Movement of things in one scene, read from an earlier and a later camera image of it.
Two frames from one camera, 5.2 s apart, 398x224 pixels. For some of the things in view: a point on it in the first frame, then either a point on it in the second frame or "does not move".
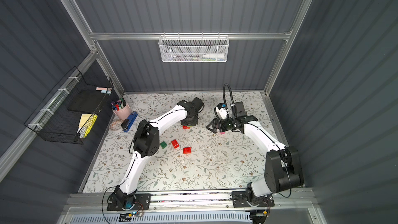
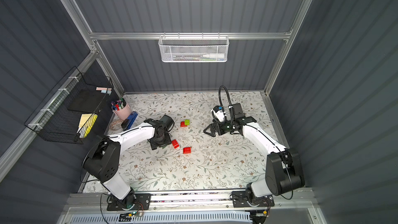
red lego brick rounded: (187, 150) does not move
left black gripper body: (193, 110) -> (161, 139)
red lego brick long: (175, 143) does not move
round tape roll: (116, 124) does not move
